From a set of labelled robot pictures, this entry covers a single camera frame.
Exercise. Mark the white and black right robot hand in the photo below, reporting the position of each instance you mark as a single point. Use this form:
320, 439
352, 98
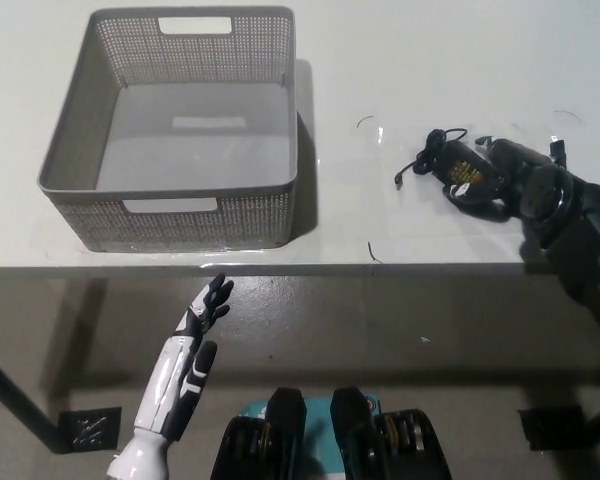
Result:
540, 190

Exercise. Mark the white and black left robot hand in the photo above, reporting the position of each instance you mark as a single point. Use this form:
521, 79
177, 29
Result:
172, 380

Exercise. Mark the grey perforated plastic basket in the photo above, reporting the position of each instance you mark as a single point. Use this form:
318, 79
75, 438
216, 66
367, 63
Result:
195, 125

